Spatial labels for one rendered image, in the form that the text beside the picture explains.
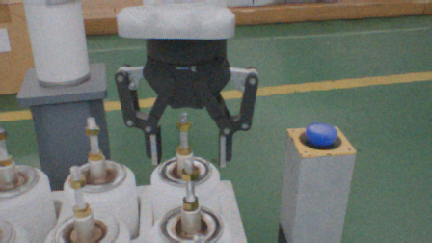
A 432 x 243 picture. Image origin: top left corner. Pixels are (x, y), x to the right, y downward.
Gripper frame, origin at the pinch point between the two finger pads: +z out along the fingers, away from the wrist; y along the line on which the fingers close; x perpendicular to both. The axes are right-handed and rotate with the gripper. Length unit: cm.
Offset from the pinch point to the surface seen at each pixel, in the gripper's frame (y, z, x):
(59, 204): 22.0, 18.1, -13.2
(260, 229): -10.2, 35.3, -29.5
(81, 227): 11.8, 8.3, 3.0
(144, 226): 7.7, 17.3, -8.2
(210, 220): -2.1, 10.0, -1.1
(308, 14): -41, 32, -197
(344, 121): -37, 35, -79
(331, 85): -38, 35, -107
